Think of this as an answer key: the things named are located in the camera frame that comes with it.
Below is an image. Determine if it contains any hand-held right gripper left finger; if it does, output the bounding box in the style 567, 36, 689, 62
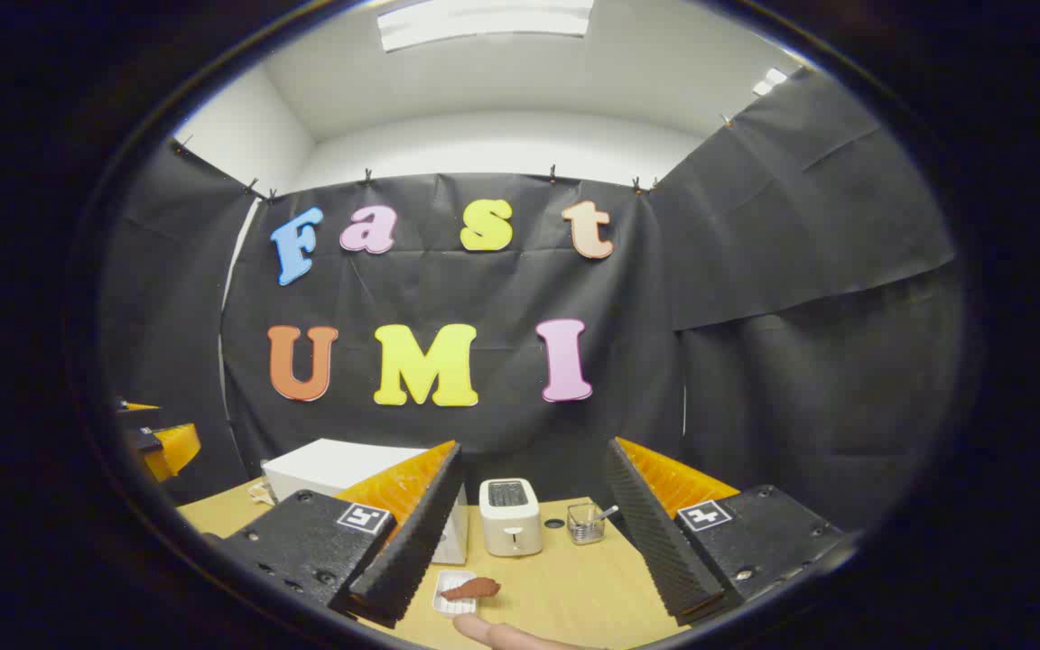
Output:
204, 440, 465, 630

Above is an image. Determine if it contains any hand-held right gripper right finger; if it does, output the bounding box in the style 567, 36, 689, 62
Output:
604, 437, 849, 627

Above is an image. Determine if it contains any reddish brown meat piece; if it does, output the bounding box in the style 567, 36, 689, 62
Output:
441, 578, 502, 603

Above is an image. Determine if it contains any white microwave oven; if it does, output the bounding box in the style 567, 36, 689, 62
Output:
263, 439, 469, 565

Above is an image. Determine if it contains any small white rectangular dish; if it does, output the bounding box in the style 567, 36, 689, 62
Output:
432, 570, 480, 617

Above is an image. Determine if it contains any small glass cup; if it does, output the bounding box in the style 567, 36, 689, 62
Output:
567, 502, 607, 545

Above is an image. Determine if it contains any white toaster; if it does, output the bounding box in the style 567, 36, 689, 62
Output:
479, 478, 543, 558

